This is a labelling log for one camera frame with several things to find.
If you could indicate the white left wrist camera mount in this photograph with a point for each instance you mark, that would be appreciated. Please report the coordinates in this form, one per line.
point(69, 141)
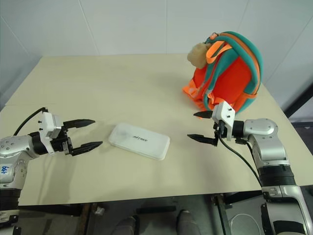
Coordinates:
point(46, 122)

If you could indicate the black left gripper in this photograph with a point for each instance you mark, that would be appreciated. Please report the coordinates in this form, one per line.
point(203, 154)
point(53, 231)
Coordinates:
point(64, 144)

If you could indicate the black table frame bar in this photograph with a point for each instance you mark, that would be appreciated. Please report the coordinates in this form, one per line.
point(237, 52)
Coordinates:
point(234, 197)

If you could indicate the grey rounded shape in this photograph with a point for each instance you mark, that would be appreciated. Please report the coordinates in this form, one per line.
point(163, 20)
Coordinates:
point(185, 222)
point(126, 226)

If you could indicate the orange and teal backpack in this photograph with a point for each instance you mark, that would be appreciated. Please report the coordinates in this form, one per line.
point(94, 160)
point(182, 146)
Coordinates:
point(234, 73)

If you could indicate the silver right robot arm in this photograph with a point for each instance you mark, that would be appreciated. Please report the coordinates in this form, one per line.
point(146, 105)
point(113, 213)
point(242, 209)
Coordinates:
point(271, 151)

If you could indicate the beige plush toy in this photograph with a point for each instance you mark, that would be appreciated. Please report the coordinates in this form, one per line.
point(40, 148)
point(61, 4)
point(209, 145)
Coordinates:
point(197, 55)

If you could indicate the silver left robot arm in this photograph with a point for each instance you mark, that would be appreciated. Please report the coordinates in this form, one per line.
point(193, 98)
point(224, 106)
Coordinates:
point(15, 146)

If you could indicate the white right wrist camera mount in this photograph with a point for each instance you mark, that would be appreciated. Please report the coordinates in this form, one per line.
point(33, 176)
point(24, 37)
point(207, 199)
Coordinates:
point(223, 113)

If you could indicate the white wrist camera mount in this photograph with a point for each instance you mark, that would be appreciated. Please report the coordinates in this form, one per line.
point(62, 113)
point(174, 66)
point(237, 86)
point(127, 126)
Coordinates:
point(223, 113)
point(46, 122)

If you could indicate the white rectangular pouch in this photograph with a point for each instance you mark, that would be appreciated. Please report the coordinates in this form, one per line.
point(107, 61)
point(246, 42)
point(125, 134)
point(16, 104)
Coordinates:
point(139, 141)

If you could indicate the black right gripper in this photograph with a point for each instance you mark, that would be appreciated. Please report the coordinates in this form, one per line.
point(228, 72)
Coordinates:
point(220, 131)

